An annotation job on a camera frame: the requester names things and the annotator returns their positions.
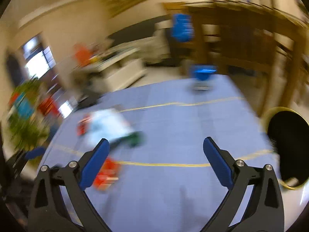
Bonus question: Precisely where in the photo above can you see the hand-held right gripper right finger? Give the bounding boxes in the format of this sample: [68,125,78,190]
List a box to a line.
[200,137,284,232]

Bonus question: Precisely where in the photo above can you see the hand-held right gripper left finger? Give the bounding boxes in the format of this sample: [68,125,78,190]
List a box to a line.
[28,138,112,232]

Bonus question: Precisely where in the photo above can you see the yellow-rimmed trash bin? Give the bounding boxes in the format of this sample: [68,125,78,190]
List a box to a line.
[262,106,309,191]

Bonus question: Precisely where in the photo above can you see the red snack packet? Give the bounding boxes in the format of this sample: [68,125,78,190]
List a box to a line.
[93,157,121,191]

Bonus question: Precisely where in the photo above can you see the small red packet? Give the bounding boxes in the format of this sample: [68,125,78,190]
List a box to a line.
[77,116,93,136]

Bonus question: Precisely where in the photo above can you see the white cloth pile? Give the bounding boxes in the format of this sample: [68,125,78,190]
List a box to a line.
[86,109,133,148]

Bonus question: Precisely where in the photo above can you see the green packet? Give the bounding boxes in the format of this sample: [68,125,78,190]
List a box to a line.
[113,130,145,148]

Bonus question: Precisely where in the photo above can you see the blue table cloth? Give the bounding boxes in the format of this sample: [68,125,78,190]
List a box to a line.
[40,74,283,232]

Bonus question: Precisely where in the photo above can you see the red object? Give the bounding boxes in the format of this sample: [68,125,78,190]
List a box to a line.
[39,97,61,119]

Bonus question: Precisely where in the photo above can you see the green plant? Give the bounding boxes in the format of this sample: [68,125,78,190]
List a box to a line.
[7,77,51,150]

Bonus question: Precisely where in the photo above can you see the white cabinet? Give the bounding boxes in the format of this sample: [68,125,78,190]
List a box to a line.
[72,36,157,95]

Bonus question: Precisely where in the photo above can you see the orange object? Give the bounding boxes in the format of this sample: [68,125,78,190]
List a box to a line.
[74,43,93,66]

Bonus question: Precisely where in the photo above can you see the window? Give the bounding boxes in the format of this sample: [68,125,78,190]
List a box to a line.
[22,35,58,80]

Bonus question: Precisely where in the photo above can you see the wooden shelf unit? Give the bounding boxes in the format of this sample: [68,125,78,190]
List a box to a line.
[162,0,309,116]

